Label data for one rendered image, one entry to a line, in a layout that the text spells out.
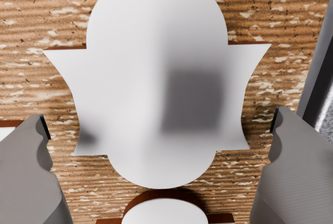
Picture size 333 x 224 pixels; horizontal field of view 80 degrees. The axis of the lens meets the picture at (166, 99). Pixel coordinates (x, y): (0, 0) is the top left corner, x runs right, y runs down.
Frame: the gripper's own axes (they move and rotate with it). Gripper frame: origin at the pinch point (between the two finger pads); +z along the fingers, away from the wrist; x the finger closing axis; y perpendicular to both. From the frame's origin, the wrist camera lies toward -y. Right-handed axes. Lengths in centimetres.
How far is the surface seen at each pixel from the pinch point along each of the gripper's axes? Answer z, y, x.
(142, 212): -0.8, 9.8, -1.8
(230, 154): 0.4, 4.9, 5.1
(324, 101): 2.9, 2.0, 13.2
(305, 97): 2.3, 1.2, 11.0
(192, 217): -0.8, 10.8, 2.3
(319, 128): 2.6, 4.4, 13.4
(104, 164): 0.4, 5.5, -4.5
